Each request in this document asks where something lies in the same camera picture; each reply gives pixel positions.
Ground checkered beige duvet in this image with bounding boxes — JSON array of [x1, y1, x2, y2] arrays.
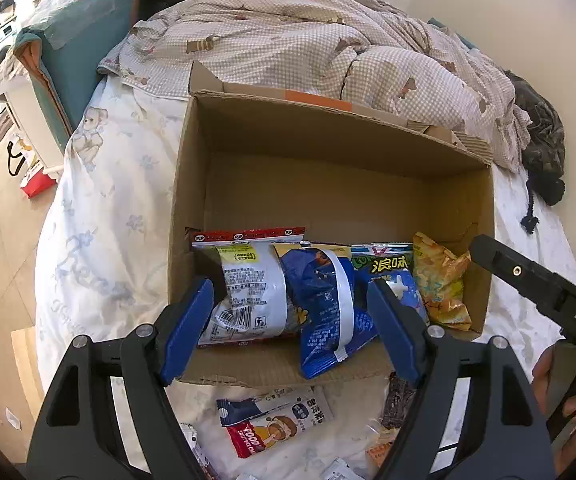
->
[[99, 0, 530, 171]]

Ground white and red snack bag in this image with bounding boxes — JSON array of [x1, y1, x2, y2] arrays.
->
[[192, 226, 305, 346]]

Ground yellow triangular snack bag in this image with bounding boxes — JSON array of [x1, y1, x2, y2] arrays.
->
[[413, 232, 471, 332]]

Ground dark camouflage garment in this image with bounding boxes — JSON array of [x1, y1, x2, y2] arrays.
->
[[505, 70, 566, 235]]

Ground person's right hand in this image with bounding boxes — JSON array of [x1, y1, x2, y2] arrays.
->
[[532, 344, 576, 474]]

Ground dark brown snack packet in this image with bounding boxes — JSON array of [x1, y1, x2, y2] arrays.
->
[[380, 372, 416, 429]]

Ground white floral bed sheet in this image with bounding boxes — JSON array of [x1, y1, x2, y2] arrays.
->
[[35, 76, 576, 479]]

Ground dark blue snack bag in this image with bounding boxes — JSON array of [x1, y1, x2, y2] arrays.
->
[[273, 242, 377, 379]]

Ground blue Lonely God snack bag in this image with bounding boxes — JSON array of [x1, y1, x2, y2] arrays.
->
[[351, 242, 429, 324]]

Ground white red food packet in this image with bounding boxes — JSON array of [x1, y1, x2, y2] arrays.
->
[[216, 387, 333, 460]]

